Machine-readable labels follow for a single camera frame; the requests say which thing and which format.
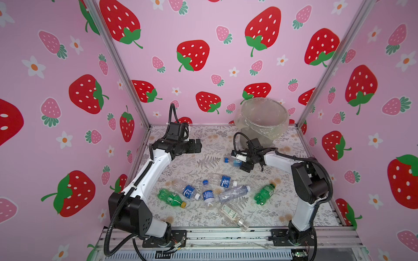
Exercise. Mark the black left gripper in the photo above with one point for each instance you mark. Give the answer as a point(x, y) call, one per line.
point(191, 148)

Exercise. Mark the aluminium right corner post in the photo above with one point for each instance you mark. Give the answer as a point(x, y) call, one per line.
point(350, 34)

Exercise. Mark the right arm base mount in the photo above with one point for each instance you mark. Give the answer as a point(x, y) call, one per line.
point(292, 237)

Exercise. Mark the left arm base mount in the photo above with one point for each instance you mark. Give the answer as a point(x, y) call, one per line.
point(172, 239)

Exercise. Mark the upright bottle blue cap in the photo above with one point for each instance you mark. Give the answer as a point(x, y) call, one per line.
point(208, 195)

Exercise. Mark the clear square bottle green label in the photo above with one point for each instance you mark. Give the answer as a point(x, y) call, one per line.
point(232, 215)

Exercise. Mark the clear bottle blue label white cap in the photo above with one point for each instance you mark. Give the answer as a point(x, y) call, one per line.
point(223, 181)

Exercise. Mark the crushed clear bottle white cap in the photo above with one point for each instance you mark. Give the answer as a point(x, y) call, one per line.
point(234, 193)

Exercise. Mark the green bottle yellow cap left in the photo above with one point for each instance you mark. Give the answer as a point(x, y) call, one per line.
point(171, 198)

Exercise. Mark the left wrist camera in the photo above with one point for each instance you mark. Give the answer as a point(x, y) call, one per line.
point(177, 132)

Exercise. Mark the Fiji bottle red flower label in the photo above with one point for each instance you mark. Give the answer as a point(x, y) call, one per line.
point(233, 161)

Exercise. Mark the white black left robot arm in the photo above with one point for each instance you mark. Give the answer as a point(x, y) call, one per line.
point(129, 209)

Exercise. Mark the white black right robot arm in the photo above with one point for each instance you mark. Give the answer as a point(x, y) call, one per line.
point(312, 185)

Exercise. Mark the aluminium left corner post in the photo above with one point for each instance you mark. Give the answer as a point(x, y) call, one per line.
point(95, 13)

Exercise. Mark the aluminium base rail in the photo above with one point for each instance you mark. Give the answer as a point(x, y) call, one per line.
point(233, 244)

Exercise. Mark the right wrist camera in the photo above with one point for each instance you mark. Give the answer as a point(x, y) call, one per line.
point(255, 144)

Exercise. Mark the aluminium corner post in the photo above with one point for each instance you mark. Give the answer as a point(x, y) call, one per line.
point(95, 13)
point(350, 34)

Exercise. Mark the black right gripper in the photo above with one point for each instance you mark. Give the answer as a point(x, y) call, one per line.
point(250, 158)

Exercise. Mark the green bottle right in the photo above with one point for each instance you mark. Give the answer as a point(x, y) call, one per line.
point(265, 194)

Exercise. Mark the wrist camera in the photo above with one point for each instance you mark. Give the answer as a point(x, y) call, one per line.
point(177, 132)
point(255, 144)

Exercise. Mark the clear bottle blue label left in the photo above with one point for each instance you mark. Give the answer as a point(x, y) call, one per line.
point(185, 189)

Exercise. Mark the translucent plastic bin liner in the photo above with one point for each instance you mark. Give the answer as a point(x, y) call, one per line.
point(258, 122)

